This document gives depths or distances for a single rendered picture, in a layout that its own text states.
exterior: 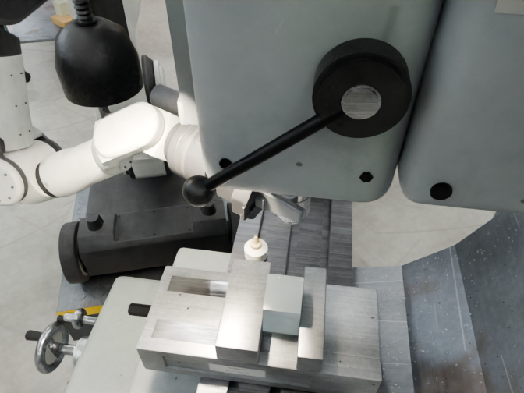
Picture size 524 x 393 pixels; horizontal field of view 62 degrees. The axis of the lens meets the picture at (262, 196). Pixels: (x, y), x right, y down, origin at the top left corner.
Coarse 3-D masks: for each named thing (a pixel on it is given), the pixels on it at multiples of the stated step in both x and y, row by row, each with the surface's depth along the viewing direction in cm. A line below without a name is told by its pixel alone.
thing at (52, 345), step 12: (60, 324) 103; (36, 336) 98; (48, 336) 98; (60, 336) 104; (84, 336) 101; (36, 348) 97; (48, 348) 100; (60, 348) 101; (72, 348) 101; (36, 360) 96; (48, 360) 101; (60, 360) 104; (48, 372) 100
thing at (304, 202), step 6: (288, 198) 54; (294, 198) 54; (300, 198) 54; (306, 198) 55; (300, 204) 55; (306, 204) 56; (306, 210) 56; (276, 216) 58; (306, 216) 57; (288, 222) 57; (294, 222) 57
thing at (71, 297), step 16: (80, 192) 177; (80, 208) 170; (128, 272) 149; (144, 272) 149; (160, 272) 149; (64, 288) 144; (80, 288) 144; (96, 288) 144; (64, 304) 140; (80, 304) 140; (96, 304) 140; (80, 336) 150
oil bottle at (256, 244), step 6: (252, 240) 74; (258, 240) 73; (246, 246) 74; (252, 246) 73; (258, 246) 73; (264, 246) 74; (246, 252) 74; (252, 252) 73; (258, 252) 73; (264, 252) 74; (246, 258) 75; (252, 258) 74; (258, 258) 74; (264, 258) 75
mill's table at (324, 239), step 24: (264, 216) 93; (312, 216) 91; (336, 216) 91; (240, 240) 86; (264, 240) 88; (288, 240) 86; (312, 240) 86; (336, 240) 86; (288, 264) 84; (312, 264) 82; (336, 264) 82; (216, 384) 66; (240, 384) 66
